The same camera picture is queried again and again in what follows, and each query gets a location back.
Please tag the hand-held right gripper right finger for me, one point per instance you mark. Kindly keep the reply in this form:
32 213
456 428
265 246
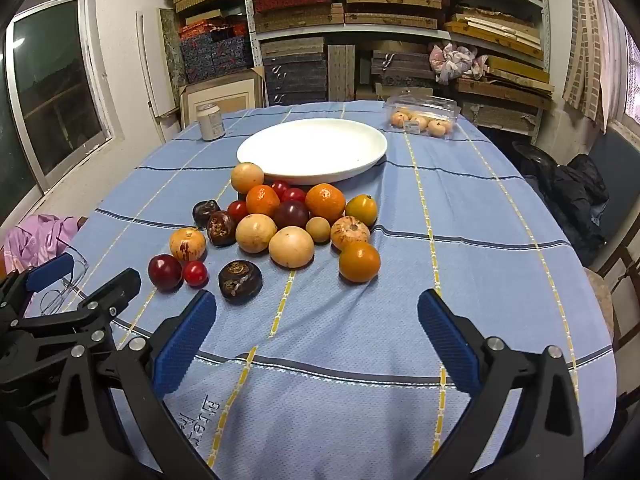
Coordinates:
450 345

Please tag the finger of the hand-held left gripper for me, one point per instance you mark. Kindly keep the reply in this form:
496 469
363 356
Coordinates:
50 270
117 287

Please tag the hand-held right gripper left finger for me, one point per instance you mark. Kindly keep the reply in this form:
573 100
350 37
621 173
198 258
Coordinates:
185 345

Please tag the dark red plum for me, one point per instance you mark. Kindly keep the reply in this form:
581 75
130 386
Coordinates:
164 272

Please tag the speckled tan fruit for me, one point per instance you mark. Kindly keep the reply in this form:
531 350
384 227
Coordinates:
187 244
350 233

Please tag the dark brown round fruit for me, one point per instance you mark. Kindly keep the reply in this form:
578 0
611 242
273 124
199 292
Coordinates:
240 280
205 211
221 229

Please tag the orange smooth round fruit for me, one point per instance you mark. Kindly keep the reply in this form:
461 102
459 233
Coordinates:
359 261

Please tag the yellow green tomato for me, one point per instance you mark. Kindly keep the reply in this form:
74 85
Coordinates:
361 209

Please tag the small orange mandarin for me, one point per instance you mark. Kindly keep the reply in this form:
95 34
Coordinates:
262 200

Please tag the dark purple plum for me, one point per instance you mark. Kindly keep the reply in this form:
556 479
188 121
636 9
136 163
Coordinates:
291 214

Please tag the small tan round fruit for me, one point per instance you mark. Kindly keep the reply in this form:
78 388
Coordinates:
318 229

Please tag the white oval plate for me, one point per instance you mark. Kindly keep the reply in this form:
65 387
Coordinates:
312 150

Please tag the clear eyeglasses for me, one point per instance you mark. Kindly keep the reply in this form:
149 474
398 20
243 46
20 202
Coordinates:
75 262

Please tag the white framed window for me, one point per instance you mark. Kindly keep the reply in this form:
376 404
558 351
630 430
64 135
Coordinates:
50 85

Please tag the wooden chair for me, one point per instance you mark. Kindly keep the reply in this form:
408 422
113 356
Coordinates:
622 272

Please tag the white drink can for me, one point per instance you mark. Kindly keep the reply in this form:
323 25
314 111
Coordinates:
210 121

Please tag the black jacket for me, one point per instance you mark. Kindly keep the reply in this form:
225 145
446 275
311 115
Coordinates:
575 200

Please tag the small peach-coloured fruit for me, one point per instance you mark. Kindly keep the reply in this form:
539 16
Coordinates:
400 119
418 122
437 127

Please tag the white board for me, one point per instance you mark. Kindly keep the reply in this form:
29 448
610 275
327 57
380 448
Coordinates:
150 70

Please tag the clear plastic clamshell box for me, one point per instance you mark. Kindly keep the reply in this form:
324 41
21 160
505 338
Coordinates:
424 105

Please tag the dark blue chair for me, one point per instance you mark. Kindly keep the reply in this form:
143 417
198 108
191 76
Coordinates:
617 170

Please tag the grey marble slab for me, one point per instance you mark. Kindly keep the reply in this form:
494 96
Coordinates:
170 50

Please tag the white metal shelving unit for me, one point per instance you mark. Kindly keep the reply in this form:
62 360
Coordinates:
253 55

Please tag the crumpled pink white cloth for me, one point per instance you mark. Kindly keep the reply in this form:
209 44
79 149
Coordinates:
452 60

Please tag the bright lattice window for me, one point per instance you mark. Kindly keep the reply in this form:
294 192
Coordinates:
632 80

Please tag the shelf of stacked boards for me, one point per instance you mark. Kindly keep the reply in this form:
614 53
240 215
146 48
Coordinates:
295 15

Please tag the brick pattern curtain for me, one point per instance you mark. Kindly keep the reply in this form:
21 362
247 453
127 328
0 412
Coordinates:
582 35

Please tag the beige picture frame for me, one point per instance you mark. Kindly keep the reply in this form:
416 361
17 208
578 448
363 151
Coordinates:
220 95

